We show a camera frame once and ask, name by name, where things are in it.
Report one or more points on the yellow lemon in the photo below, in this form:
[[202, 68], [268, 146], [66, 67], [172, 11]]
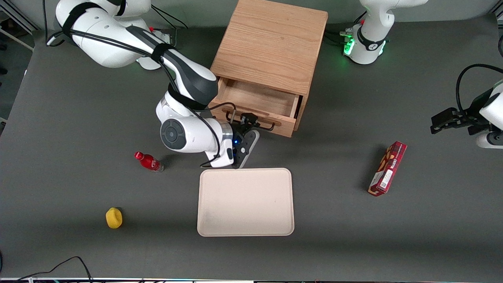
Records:
[[114, 218]]

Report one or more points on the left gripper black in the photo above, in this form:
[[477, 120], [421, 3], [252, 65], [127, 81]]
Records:
[[466, 118]]

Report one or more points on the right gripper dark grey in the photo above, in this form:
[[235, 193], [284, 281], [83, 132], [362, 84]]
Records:
[[240, 127]]

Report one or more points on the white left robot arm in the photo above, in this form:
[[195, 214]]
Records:
[[369, 43]]

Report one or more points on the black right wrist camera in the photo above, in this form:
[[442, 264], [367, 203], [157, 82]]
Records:
[[235, 148]]

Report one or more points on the wooden drawer cabinet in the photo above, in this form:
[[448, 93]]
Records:
[[271, 39]]

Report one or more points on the wooden drawer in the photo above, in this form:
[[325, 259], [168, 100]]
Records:
[[259, 98]]

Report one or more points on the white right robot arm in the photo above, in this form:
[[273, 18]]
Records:
[[118, 39]]

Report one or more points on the beige rectangular tray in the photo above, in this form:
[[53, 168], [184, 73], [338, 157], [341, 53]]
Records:
[[245, 202]]

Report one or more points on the red plastic bottle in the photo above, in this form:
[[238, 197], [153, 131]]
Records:
[[148, 161]]

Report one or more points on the red snack box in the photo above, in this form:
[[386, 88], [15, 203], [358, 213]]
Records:
[[387, 169]]

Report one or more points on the aluminium frame profile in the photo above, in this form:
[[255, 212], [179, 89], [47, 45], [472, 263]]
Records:
[[15, 19]]

